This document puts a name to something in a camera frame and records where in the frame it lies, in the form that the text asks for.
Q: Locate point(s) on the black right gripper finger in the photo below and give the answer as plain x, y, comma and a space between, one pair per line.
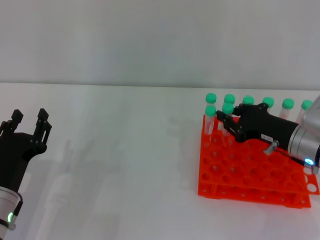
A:
238, 110
231, 126

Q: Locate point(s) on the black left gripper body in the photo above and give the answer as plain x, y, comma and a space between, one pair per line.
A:
12, 155

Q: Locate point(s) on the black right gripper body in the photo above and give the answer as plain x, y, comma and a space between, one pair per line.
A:
265, 125

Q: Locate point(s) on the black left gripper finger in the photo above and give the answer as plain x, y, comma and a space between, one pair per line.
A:
42, 120
16, 116

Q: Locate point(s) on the green-capped clear test tube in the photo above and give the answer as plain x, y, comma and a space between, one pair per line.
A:
288, 103
248, 100
306, 104
268, 101
211, 98
229, 98
210, 110
228, 108

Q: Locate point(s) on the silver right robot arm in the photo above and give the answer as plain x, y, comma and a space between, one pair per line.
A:
303, 140

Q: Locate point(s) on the orange test tube rack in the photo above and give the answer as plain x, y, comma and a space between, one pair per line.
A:
250, 175

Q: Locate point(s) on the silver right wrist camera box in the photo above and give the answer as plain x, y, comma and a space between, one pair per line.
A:
315, 112

